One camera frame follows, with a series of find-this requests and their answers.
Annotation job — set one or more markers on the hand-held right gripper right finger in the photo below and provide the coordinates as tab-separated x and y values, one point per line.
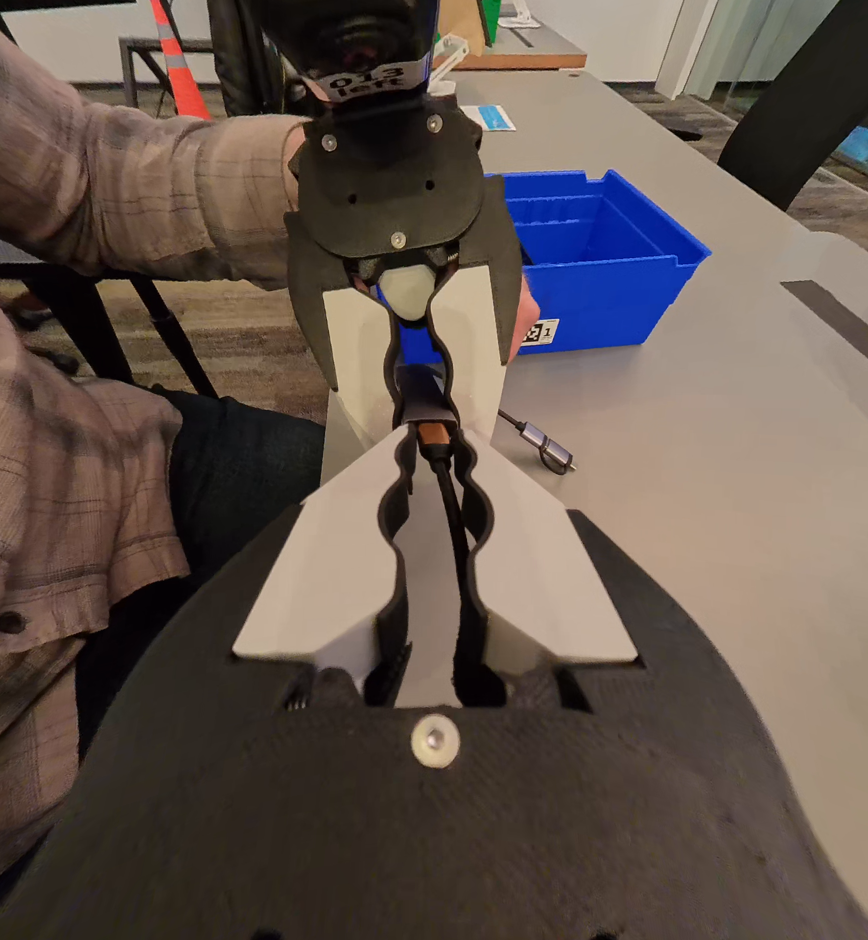
558	587

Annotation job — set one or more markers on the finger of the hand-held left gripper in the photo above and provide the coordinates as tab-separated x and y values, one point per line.
474	338
357	345

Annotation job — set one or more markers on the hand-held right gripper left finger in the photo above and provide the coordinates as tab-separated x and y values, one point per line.
316	580

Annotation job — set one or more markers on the blue plastic bin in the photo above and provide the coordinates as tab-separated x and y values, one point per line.
610	294

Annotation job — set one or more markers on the person's left forearm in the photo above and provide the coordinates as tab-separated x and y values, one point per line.
147	191

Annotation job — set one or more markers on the blue white paper card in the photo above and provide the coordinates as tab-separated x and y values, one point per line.
496	117

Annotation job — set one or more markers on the white desk stand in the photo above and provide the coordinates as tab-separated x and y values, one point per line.
452	51

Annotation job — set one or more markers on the wooden board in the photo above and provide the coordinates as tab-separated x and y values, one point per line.
536	59

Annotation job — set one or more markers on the orange traffic cone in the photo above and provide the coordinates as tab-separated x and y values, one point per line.
184	81

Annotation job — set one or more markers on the black mesh office chair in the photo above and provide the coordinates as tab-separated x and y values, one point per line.
808	132

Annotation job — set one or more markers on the black chair frame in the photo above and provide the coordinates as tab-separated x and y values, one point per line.
169	330

